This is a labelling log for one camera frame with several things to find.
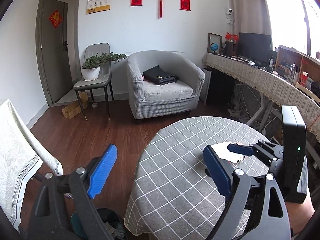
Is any red diamond door decoration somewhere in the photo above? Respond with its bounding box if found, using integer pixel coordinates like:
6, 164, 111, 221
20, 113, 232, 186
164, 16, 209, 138
49, 10, 62, 28

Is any beige curtain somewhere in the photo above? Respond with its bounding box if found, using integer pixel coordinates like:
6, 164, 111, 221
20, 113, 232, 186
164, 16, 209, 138
231, 0, 274, 53

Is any grey cloth under desk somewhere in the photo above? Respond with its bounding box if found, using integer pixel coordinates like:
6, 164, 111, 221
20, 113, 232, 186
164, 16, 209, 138
227, 82, 263, 124

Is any round table with checked cloth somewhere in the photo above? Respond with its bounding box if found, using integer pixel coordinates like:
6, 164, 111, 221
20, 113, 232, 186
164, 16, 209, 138
124, 116, 283, 237

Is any wooden picture frame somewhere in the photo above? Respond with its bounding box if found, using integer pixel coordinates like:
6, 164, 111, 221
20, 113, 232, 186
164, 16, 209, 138
208, 33, 223, 54

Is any wooden desk shelf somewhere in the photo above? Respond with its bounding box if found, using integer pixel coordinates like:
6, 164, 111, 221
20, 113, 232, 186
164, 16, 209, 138
275, 45, 320, 98

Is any person's right forearm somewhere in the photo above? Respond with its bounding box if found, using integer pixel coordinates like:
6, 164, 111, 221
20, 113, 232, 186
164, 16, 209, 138
285, 187, 316, 237

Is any clear bottle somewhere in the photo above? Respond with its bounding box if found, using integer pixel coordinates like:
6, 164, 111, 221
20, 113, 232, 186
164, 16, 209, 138
287, 64, 298, 84

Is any black trash bin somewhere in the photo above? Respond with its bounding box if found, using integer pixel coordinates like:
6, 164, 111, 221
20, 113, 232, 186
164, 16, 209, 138
71, 207, 125, 240

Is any side desk with fringed cloth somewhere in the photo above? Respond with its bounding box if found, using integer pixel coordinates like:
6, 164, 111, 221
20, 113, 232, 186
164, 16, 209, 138
202, 52, 320, 143

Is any potted plant in white pot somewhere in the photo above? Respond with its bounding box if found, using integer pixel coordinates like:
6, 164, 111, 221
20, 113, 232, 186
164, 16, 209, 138
81, 52, 129, 81

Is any black cabinet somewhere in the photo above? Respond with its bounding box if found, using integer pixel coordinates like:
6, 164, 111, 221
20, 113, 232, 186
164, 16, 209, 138
200, 67, 235, 105

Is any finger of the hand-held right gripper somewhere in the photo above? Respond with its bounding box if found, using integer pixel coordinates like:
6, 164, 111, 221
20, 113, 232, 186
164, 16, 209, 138
227, 140, 284, 162

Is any grey-green door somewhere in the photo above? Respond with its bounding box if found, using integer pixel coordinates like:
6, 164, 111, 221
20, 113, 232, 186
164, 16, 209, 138
36, 0, 69, 104

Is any white patterned tablecloth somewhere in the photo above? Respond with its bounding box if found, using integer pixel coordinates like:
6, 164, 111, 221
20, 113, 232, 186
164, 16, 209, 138
0, 99, 63, 230

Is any brown wooden box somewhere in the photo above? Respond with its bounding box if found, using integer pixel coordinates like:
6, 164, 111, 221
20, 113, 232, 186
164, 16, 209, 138
223, 41, 238, 57

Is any grey dining chair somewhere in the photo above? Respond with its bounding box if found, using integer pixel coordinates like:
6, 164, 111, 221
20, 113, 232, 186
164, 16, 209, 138
73, 43, 115, 121

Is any white desk frame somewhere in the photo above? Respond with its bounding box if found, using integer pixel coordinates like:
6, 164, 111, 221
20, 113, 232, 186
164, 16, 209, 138
246, 92, 283, 130

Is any black handbag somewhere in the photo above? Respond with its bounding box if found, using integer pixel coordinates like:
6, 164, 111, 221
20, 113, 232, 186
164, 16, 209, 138
142, 65, 179, 85

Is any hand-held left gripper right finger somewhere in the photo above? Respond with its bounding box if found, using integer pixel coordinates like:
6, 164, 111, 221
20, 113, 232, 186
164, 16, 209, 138
203, 145, 292, 240

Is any cardboard box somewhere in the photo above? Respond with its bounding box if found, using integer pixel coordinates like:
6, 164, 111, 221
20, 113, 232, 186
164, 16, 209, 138
62, 92, 89, 119

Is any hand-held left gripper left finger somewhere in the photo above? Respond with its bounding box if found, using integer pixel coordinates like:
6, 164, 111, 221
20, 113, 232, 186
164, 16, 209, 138
26, 144, 118, 240

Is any black monitor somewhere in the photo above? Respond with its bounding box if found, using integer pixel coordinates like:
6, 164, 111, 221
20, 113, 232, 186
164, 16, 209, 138
237, 32, 272, 62

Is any grey armchair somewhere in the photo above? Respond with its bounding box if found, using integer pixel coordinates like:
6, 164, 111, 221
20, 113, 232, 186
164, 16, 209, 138
126, 50, 205, 124

